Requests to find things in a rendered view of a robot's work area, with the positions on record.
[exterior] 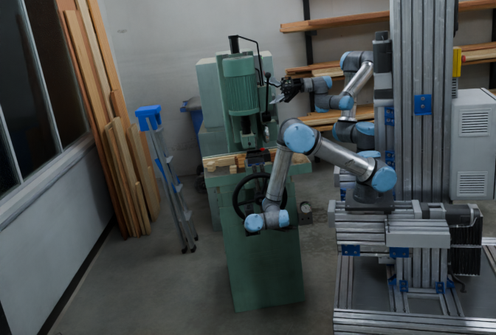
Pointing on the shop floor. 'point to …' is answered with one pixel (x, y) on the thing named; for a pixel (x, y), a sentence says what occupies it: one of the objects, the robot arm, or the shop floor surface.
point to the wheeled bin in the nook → (193, 105)
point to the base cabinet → (263, 262)
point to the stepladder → (148, 122)
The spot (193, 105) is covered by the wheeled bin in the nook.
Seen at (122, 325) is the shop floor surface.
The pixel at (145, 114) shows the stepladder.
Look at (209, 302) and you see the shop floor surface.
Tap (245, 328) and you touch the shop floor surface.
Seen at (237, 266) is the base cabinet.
